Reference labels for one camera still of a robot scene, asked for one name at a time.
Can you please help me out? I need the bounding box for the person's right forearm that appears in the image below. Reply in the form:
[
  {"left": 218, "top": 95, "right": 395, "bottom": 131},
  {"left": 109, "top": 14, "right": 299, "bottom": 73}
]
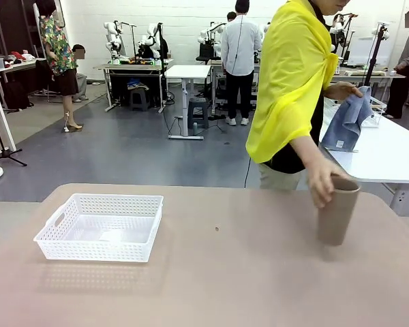
[{"left": 288, "top": 134, "right": 331, "bottom": 174}]

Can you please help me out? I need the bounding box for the black bag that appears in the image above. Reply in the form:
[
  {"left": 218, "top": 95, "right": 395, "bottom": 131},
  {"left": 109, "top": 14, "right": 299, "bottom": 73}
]
[{"left": 3, "top": 80, "right": 33, "bottom": 110}]

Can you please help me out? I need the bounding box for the white frame table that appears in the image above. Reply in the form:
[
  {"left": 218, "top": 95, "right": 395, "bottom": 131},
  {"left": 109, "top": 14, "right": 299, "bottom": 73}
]
[{"left": 0, "top": 91, "right": 17, "bottom": 161}]

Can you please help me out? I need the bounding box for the background robot workbench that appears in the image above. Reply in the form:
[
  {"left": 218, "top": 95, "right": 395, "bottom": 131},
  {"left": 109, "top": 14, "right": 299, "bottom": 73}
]
[{"left": 93, "top": 57, "right": 174, "bottom": 113}]

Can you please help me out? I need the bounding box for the person's right hand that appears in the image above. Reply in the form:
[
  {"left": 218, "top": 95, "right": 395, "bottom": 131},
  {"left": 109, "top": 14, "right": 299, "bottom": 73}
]
[{"left": 306, "top": 159, "right": 354, "bottom": 209}]

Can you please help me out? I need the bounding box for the white side table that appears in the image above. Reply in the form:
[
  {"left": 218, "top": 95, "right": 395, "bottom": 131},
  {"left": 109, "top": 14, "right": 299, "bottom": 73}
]
[{"left": 318, "top": 97, "right": 409, "bottom": 208}]

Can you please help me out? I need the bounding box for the tall brown cup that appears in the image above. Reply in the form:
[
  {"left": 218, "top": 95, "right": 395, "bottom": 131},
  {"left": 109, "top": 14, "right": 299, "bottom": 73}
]
[{"left": 316, "top": 175, "right": 362, "bottom": 247}]

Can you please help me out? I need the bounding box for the black tripod pole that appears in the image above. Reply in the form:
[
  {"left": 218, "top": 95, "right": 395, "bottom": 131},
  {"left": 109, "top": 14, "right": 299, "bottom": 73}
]
[{"left": 361, "top": 22, "right": 391, "bottom": 89}]

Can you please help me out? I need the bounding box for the blue grey towel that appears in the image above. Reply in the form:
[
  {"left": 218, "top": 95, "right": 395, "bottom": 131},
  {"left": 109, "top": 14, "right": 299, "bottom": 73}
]
[{"left": 319, "top": 85, "right": 375, "bottom": 152}]

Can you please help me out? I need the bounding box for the black camera tripod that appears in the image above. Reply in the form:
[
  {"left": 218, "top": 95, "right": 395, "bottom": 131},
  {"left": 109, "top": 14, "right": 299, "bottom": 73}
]
[{"left": 0, "top": 95, "right": 27, "bottom": 168}]

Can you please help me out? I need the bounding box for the person in light grey trousers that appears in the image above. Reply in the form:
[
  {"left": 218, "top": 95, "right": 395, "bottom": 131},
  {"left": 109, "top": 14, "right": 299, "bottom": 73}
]
[{"left": 70, "top": 44, "right": 89, "bottom": 103}]

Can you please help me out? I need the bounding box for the man in light blue shirt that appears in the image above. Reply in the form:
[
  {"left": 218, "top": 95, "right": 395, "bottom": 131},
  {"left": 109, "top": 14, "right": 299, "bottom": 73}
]
[{"left": 220, "top": 0, "right": 262, "bottom": 127}]

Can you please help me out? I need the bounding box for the red white clothes pile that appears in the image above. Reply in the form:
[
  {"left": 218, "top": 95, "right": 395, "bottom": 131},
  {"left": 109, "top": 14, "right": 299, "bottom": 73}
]
[{"left": 3, "top": 50, "right": 37, "bottom": 65}]

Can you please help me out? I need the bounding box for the person's left hand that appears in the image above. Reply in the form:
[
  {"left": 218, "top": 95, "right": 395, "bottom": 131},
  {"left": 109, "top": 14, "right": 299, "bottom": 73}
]
[{"left": 324, "top": 80, "right": 364, "bottom": 101}]

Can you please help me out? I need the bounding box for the white board panel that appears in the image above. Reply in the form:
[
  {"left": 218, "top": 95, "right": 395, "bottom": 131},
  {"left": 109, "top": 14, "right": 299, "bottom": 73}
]
[{"left": 347, "top": 37, "right": 393, "bottom": 67}]

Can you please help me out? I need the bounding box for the long background table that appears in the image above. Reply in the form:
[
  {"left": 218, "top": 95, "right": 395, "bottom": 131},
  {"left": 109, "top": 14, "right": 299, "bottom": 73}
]
[{"left": 333, "top": 66, "right": 406, "bottom": 84}]

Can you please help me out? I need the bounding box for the person in yellow cape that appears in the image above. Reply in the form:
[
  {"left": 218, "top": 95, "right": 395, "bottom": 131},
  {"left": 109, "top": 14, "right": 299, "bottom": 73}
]
[{"left": 245, "top": 0, "right": 354, "bottom": 191}]

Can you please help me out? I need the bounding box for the white standing desk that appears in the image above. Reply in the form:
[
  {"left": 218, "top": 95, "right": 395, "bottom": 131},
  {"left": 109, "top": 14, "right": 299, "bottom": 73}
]
[{"left": 165, "top": 64, "right": 212, "bottom": 140}]

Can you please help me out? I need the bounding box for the white perforated plastic basket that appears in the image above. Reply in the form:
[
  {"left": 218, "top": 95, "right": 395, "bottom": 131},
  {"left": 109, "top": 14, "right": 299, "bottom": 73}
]
[{"left": 33, "top": 193, "right": 164, "bottom": 263}]

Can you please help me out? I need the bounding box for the white wire dish rack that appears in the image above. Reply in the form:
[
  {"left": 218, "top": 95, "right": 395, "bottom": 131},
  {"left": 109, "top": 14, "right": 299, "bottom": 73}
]
[{"left": 323, "top": 97, "right": 387, "bottom": 129}]

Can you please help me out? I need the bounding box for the grey plastic stool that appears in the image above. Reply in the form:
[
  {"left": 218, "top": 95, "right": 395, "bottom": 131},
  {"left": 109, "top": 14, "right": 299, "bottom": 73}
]
[
  {"left": 128, "top": 87, "right": 150, "bottom": 112},
  {"left": 187, "top": 97, "right": 209, "bottom": 129}
]

